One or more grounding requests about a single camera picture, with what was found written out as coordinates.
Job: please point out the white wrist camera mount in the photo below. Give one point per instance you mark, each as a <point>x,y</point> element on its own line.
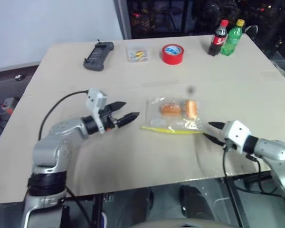
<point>96,101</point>
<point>237,134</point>

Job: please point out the grey and orange device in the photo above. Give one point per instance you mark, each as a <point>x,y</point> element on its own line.
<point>9,103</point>

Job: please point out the orange bun-shaped snack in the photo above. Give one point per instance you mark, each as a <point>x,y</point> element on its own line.
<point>170,109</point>
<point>191,109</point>

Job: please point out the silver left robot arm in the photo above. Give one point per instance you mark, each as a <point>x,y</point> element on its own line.
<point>52,142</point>

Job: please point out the cola bottle with red cap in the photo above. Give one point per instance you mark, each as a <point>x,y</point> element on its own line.
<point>217,40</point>

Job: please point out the black handheld remote controller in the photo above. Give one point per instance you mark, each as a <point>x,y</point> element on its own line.
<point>97,55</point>

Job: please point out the red tape roll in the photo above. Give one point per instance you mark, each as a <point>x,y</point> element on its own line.
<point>172,55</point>

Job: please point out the black table frame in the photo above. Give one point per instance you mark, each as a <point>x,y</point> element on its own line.
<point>249,177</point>

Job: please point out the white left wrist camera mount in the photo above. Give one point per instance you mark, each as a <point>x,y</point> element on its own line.
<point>96,101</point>

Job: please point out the dark rounded shape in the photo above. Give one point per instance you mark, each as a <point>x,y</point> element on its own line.
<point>196,202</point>

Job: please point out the small black and white object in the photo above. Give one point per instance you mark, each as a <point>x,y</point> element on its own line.
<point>18,77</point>

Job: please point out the clear yellow-zip plastic bag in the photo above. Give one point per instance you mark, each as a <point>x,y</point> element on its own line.
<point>156,118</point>

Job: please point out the clear box of colourful clips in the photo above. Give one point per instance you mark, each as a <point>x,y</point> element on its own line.
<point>137,54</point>

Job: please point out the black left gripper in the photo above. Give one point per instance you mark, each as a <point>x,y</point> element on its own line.
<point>108,120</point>

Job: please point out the green bottle with yellow cap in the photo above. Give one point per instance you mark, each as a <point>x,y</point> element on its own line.
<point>231,40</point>

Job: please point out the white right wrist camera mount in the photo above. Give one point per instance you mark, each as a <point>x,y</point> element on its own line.
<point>237,134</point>

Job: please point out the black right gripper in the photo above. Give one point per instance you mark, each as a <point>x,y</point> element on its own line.
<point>228,144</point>

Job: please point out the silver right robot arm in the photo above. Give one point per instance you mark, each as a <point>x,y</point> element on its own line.
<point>273,147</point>

